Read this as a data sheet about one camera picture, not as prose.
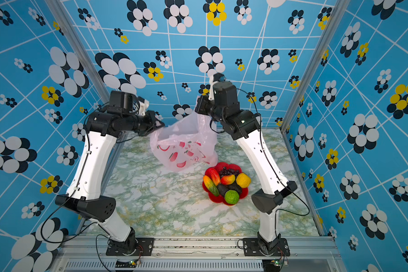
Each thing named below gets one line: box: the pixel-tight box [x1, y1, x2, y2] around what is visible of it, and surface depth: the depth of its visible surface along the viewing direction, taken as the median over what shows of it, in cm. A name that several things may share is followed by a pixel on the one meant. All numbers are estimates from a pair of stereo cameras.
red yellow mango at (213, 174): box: [204, 167, 221, 186], surface depth 93 cm
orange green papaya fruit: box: [202, 175, 220, 197], surface depth 87 cm
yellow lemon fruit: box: [235, 172, 252, 189], surface depth 87 cm
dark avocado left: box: [217, 183, 230, 197], surface depth 88 cm
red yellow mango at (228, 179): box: [220, 173, 236, 186], surface depth 89 cm
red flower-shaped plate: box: [201, 162, 249, 206], surface depth 88 cm
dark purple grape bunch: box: [219, 166, 240, 180], surface depth 93 cm
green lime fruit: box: [224, 189, 240, 205], surface depth 82 cm
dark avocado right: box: [227, 180, 242, 198], surface depth 88 cm
